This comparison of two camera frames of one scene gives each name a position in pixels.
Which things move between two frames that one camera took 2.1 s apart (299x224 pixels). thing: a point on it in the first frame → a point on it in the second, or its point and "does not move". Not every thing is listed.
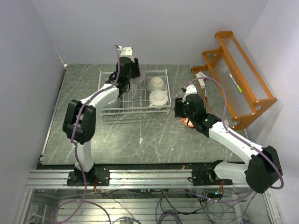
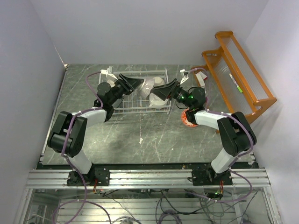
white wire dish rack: (149, 95) does not move
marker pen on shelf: (238, 87) does not move
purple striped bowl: (139, 79) → (146, 87)
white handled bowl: (158, 97) does not move
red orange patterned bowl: (185, 121) does not move
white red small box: (202, 80) does not move
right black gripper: (179, 105) → (163, 91)
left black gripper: (136, 66) → (132, 84)
